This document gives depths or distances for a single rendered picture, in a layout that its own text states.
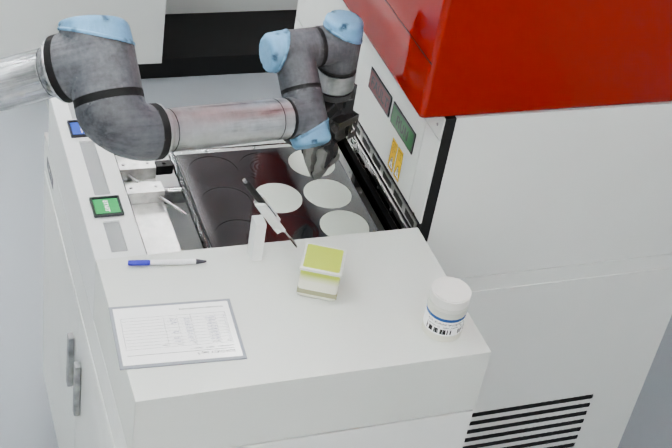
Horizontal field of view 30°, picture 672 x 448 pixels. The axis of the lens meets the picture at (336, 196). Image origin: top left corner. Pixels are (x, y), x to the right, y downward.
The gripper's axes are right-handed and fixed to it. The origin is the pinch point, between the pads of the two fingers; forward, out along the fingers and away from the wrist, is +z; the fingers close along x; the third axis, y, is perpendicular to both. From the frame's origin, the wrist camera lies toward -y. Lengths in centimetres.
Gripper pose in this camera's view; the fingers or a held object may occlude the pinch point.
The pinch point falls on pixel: (312, 175)
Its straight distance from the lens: 251.1
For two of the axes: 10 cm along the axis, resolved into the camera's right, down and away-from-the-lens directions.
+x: -7.4, -4.8, 4.7
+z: -1.4, 7.9, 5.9
